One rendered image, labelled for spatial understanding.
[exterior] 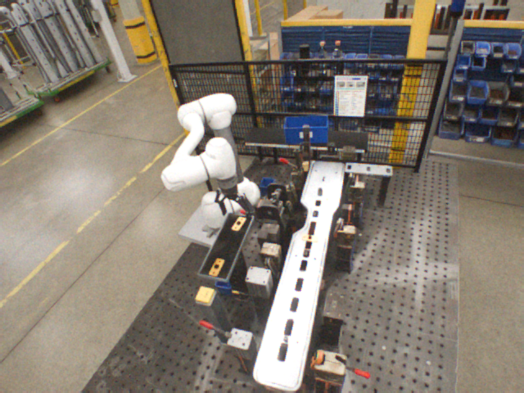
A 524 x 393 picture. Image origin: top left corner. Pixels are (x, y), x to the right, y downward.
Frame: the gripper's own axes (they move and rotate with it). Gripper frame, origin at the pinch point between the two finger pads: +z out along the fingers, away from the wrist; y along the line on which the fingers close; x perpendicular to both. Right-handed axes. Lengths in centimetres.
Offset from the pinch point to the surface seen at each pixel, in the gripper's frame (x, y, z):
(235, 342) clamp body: -47, 23, 16
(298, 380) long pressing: -48, 49, 22
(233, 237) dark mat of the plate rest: -8.3, 1.9, 6.1
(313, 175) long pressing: 64, 15, 22
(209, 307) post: -41.0, 8.5, 9.5
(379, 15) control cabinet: 689, -43, 62
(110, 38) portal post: 395, -560, 25
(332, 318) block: -22, 54, 20
